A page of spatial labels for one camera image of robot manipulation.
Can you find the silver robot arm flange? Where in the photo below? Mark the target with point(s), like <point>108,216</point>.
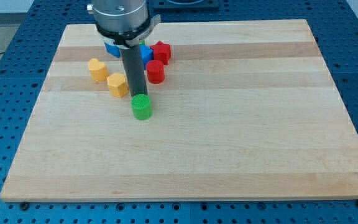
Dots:
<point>123,23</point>

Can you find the red star block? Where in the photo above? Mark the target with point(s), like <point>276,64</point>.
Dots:
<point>162,52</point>

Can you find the green cylinder block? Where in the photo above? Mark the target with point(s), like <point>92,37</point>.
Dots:
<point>141,106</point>

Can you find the red cylinder block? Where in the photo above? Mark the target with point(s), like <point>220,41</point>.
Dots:
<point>155,71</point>

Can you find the yellow pentagon block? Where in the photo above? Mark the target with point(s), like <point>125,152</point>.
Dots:
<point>117,85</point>

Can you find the blue cube block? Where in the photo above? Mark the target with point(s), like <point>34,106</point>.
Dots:
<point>147,54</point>

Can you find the wooden board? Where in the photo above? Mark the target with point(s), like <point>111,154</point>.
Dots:
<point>248,110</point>

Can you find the yellow heart block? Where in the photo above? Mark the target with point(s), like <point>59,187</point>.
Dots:
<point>98,70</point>

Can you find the blue block left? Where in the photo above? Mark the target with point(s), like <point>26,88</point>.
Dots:
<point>113,50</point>

